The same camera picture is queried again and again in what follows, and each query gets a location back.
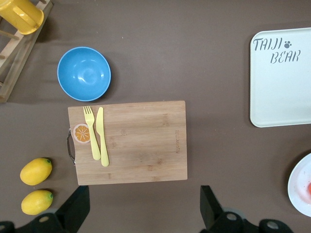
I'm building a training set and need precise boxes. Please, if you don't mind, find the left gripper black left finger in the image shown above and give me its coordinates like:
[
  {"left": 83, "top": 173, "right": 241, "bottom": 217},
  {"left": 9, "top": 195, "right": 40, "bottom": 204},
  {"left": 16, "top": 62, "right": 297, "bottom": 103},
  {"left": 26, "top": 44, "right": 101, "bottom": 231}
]
[{"left": 15, "top": 185, "right": 90, "bottom": 233}]

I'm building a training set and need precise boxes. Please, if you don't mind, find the yellow lemon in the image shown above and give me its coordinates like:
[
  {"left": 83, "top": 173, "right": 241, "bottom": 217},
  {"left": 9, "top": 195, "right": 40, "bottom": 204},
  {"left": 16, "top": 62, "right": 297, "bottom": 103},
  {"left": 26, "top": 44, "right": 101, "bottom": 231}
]
[
  {"left": 21, "top": 190, "right": 54, "bottom": 216},
  {"left": 19, "top": 157, "right": 53, "bottom": 186}
]

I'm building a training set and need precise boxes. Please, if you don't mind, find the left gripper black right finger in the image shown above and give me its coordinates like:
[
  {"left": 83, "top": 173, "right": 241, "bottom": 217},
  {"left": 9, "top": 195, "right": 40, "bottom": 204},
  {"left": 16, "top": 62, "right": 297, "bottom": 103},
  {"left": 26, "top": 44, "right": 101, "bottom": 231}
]
[{"left": 200, "top": 185, "right": 259, "bottom": 233}]

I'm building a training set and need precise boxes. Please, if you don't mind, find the bamboo cutting board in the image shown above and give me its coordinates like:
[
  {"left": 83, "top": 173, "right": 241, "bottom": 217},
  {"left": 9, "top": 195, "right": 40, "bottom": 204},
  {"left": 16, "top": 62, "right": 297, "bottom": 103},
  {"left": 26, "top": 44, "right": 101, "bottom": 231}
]
[{"left": 67, "top": 100, "right": 188, "bottom": 186}]

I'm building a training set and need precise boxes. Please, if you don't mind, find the yellow plastic knife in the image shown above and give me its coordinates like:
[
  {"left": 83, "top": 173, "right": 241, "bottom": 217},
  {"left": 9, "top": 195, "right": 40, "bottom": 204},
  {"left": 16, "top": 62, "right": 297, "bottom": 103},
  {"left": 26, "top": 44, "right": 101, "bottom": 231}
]
[{"left": 96, "top": 106, "right": 110, "bottom": 167}]

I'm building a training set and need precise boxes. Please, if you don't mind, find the blue bowl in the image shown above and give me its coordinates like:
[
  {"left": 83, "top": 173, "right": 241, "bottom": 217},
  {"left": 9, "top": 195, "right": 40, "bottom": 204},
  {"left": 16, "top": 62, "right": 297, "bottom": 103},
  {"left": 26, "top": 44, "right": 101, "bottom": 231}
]
[{"left": 57, "top": 47, "right": 112, "bottom": 102}]

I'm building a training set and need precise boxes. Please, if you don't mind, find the toy orange slice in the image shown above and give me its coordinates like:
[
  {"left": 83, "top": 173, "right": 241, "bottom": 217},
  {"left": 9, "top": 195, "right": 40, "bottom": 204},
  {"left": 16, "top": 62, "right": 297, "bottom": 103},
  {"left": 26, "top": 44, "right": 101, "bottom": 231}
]
[{"left": 72, "top": 123, "right": 92, "bottom": 144}]

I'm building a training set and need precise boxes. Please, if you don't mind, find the yellow plastic fork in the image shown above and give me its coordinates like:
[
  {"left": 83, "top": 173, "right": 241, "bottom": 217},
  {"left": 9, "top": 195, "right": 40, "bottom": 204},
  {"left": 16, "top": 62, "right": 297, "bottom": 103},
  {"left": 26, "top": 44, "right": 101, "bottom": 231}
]
[{"left": 83, "top": 106, "right": 101, "bottom": 161}]

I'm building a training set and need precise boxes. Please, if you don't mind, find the white round plate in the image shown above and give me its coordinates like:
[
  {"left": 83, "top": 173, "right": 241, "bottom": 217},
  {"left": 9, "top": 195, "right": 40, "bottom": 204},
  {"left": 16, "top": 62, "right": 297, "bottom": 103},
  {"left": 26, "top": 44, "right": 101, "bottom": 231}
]
[{"left": 288, "top": 152, "right": 311, "bottom": 217}]

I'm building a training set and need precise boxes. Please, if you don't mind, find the yellow plastic mug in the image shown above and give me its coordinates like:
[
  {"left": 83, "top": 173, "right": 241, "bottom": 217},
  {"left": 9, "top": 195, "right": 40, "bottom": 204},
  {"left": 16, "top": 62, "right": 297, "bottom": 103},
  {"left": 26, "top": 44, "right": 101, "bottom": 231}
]
[{"left": 0, "top": 0, "right": 45, "bottom": 35}]

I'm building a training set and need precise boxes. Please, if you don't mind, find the wooden peg drying rack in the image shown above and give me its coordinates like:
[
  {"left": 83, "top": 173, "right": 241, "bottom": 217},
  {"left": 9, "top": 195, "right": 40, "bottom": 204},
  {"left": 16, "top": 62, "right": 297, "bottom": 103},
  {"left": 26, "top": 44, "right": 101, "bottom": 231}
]
[{"left": 0, "top": 0, "right": 53, "bottom": 104}]

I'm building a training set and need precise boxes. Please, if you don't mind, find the cream bear print tray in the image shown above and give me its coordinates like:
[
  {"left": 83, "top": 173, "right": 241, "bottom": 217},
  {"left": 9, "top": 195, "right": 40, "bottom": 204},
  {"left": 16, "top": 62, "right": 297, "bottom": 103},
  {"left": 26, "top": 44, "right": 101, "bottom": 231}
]
[{"left": 249, "top": 27, "right": 311, "bottom": 128}]

